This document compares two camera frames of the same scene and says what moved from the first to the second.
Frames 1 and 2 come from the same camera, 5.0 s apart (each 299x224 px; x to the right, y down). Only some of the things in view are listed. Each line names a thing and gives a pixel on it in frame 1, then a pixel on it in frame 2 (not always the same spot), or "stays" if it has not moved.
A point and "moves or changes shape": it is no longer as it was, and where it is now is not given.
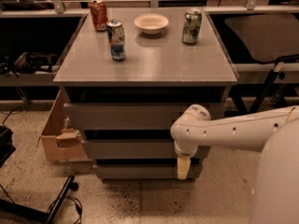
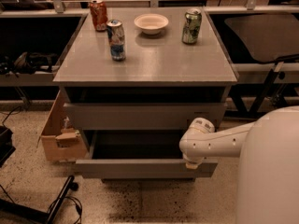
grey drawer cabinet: (126, 77) stays
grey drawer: (135, 149) moves or changes shape
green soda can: (191, 27) stays
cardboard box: (59, 139) stays
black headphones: (27, 63) stays
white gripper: (185, 149) -> (192, 159)
